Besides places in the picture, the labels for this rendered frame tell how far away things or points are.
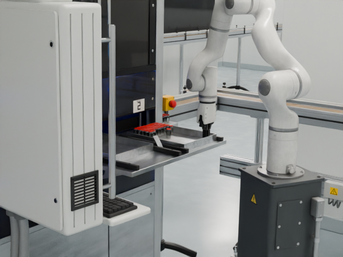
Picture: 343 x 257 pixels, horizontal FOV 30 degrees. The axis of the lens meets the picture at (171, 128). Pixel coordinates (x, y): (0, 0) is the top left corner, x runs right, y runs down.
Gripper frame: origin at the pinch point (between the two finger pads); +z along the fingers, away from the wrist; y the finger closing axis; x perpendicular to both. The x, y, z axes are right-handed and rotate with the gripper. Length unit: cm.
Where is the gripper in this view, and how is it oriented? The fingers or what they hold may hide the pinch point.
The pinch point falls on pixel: (206, 133)
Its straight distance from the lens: 300.5
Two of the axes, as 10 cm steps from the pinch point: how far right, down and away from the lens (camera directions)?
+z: -0.2, 9.7, 2.3
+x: 8.0, 1.6, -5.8
